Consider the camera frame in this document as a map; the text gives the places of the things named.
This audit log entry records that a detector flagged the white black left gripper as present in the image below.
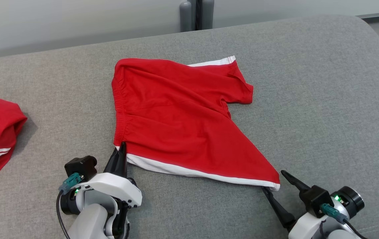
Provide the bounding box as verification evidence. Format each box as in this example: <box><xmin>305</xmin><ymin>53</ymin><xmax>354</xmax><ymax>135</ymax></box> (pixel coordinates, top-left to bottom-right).
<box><xmin>77</xmin><ymin>142</ymin><xmax>142</xmax><ymax>208</ymax></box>

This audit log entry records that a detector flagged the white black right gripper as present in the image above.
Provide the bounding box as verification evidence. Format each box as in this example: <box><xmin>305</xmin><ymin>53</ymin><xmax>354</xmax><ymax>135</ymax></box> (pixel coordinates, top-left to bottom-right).
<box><xmin>262</xmin><ymin>170</ymin><xmax>329</xmax><ymax>239</ymax></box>

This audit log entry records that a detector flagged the red shorts white side stripe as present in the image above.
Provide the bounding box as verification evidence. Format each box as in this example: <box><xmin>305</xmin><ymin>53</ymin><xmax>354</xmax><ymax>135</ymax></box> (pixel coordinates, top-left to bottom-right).
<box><xmin>112</xmin><ymin>55</ymin><xmax>281</xmax><ymax>191</ymax></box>

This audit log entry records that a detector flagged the right camera cable teal connector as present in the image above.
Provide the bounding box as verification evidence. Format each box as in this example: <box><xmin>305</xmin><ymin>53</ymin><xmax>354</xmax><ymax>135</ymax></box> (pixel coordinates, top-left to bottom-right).
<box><xmin>321</xmin><ymin>203</ymin><xmax>369</xmax><ymax>239</ymax></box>

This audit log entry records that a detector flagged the grey metal partition frame post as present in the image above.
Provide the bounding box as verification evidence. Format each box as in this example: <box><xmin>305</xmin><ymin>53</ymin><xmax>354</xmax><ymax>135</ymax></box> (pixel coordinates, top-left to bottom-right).
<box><xmin>180</xmin><ymin>0</ymin><xmax>215</xmax><ymax>33</ymax></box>

